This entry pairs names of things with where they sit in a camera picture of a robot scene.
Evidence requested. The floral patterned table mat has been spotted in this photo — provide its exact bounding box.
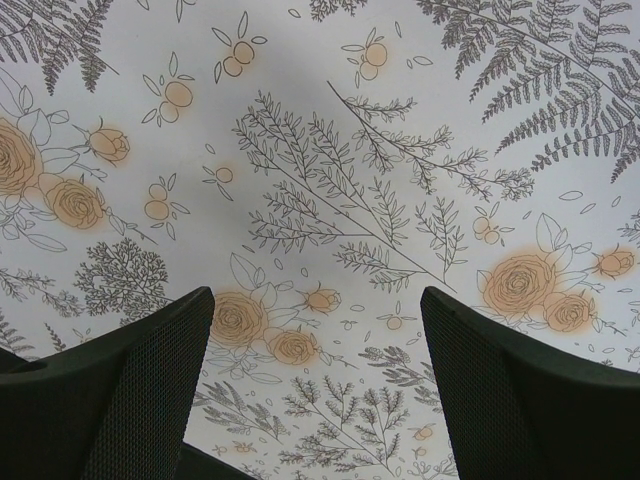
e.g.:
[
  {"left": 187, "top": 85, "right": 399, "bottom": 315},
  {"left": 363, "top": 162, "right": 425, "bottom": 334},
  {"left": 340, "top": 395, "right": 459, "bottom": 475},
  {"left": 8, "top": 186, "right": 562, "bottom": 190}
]
[{"left": 1, "top": 1, "right": 639, "bottom": 479}]

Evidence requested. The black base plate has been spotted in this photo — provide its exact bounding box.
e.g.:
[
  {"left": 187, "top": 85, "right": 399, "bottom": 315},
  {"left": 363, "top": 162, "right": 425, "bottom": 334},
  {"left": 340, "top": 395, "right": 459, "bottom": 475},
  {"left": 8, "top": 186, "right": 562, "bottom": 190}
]
[{"left": 174, "top": 442, "right": 254, "bottom": 480}]

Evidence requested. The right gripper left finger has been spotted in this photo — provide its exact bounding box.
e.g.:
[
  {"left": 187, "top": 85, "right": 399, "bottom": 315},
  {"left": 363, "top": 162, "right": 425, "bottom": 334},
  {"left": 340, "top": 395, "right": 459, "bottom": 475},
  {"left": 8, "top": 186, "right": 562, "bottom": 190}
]
[{"left": 1, "top": 287, "right": 214, "bottom": 479}]

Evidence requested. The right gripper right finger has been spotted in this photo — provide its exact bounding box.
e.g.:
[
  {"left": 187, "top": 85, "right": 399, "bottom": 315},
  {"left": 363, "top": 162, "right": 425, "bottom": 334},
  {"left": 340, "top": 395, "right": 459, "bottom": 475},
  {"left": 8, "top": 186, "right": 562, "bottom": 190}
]
[{"left": 421, "top": 287, "right": 639, "bottom": 479}]

